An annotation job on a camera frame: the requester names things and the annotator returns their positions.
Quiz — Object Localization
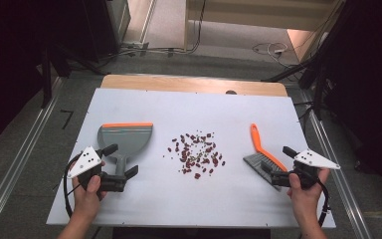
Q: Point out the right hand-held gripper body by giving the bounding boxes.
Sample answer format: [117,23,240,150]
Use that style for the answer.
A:
[271,148,341,190]

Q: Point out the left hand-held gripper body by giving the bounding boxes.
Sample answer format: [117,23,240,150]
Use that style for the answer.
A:
[67,145,127,193]

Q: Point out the grey dustpan with orange edge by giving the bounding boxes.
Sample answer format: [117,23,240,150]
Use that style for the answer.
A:
[96,121,154,177]

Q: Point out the grey brush with orange handle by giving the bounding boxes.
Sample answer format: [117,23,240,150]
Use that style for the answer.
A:
[242,122,289,192]

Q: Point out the pile of red beans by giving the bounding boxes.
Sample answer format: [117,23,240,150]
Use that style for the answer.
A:
[162,129,227,180]

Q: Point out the person's left hand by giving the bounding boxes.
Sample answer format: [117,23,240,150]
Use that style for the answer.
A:
[71,160,108,220]

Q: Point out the person's right hand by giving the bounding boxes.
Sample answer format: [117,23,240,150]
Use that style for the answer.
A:
[286,167,331,220]

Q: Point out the white table board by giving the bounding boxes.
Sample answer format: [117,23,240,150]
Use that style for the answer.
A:
[46,87,337,230]

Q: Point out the black metal stand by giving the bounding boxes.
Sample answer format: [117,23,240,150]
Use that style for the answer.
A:
[39,41,108,110]
[261,0,356,121]

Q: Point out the wooden table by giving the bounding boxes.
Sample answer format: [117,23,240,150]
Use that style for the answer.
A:
[99,74,289,99]

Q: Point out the grey power strip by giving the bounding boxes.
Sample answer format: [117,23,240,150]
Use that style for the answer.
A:
[121,40,150,52]

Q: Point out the dark cabinet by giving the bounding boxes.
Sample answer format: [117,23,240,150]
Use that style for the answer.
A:
[81,0,131,64]

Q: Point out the light wooden furniture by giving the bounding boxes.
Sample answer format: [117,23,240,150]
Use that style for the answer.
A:
[183,0,346,53]

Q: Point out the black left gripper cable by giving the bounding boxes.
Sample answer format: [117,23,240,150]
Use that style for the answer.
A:
[63,152,83,219]

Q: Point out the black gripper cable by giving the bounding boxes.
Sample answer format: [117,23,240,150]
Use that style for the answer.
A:
[314,178,332,229]
[63,152,83,219]

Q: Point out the metal floor rail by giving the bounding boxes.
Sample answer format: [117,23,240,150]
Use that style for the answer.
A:
[0,77,65,239]
[298,89,373,239]

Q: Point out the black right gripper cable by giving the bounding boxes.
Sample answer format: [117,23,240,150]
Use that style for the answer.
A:
[314,178,332,229]

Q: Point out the white floor cable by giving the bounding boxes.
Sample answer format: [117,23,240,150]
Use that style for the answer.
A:
[252,41,290,62]

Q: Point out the bundle of floor cables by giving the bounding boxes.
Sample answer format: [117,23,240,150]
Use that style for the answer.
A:
[107,0,208,59]

